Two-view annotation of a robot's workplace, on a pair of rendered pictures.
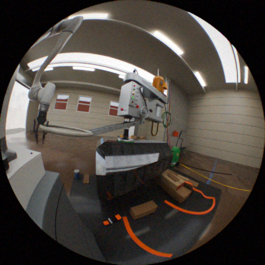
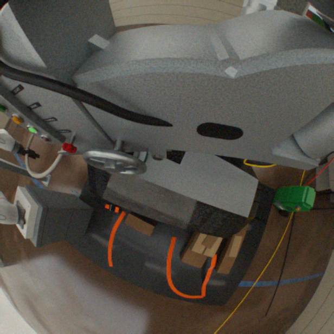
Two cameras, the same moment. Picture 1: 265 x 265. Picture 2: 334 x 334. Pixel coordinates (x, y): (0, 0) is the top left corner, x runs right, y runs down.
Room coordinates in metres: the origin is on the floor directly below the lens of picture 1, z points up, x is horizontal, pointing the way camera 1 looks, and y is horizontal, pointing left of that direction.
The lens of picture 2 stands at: (0.95, -0.26, 1.46)
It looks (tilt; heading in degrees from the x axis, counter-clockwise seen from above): 74 degrees down; 54
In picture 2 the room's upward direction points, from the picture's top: 5 degrees counter-clockwise
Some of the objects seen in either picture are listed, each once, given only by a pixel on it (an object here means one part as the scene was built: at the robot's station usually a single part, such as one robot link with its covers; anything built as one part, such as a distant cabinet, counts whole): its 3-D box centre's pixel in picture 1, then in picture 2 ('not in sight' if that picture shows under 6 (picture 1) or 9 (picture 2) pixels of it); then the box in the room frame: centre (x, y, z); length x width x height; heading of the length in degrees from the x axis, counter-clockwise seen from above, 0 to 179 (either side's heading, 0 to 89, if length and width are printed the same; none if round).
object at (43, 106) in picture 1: (44, 107); (14, 146); (0.30, 0.64, 1.07); 0.09 x 0.09 x 0.06
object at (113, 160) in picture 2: (142, 112); (117, 149); (0.94, -0.09, 1.20); 0.15 x 0.10 x 0.15; 133
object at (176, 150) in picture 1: (174, 152); (303, 198); (2.10, -1.37, 0.43); 0.35 x 0.35 x 0.87; 11
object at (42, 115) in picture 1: (41, 117); (21, 149); (0.30, 0.65, 1.00); 0.08 x 0.07 x 0.09; 149
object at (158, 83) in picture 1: (158, 86); not in sight; (1.38, -0.42, 1.90); 0.31 x 0.28 x 0.40; 43
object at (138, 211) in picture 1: (143, 210); (140, 224); (0.57, -0.24, 0.07); 0.30 x 0.12 x 0.12; 114
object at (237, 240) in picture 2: (183, 177); (235, 246); (1.15, -1.13, 0.13); 0.25 x 0.10 x 0.01; 35
